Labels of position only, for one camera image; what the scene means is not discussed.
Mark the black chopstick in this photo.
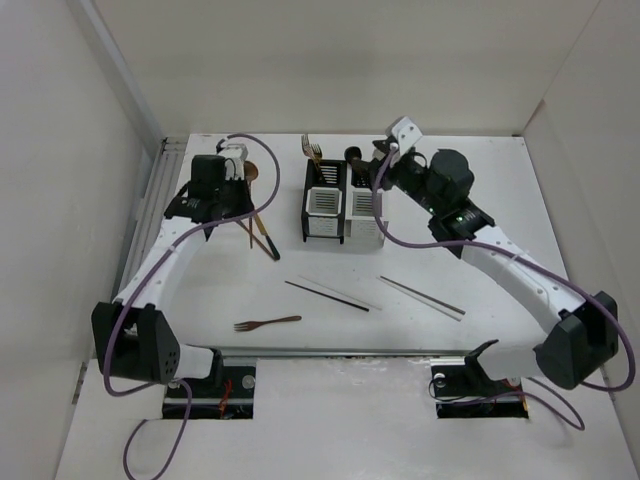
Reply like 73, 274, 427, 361
284, 280, 370, 312
378, 275, 466, 315

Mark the white utensil container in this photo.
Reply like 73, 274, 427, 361
345, 170, 385, 249

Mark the black spoon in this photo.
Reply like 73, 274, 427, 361
344, 146, 362, 164

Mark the silver fork green handle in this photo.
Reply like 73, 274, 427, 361
310, 143, 323, 176

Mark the gold knife green handle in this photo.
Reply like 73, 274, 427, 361
254, 214, 281, 261

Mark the dark brown fork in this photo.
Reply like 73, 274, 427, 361
233, 315, 302, 332

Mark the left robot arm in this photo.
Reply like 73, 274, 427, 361
91, 144, 254, 397

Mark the aluminium rail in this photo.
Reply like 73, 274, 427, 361
110, 137, 187, 300
219, 349, 591, 369

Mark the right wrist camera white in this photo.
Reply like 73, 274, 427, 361
385, 116, 423, 153

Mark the black chopstick left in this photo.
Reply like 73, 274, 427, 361
284, 280, 370, 312

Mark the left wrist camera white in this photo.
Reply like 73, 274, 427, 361
217, 143, 248, 181

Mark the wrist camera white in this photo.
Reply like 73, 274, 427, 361
385, 116, 423, 153
217, 143, 248, 181

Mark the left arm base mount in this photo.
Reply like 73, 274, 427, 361
174, 345, 256, 420

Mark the black utensil container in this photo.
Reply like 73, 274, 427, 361
301, 160, 347, 244

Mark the aluminium rail left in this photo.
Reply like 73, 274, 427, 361
110, 137, 187, 300

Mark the copper fork long handle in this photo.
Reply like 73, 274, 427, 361
301, 134, 314, 164

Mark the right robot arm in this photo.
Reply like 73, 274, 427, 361
366, 141, 629, 394

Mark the aluminium rail front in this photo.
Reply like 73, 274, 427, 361
219, 349, 591, 369

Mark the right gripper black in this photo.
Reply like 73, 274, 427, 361
352, 139, 443, 217

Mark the dark copper spoon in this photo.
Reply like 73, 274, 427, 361
348, 157, 370, 175

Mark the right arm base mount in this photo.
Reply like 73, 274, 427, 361
428, 357, 529, 419

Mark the black chopstick right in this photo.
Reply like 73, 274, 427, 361
378, 275, 466, 315

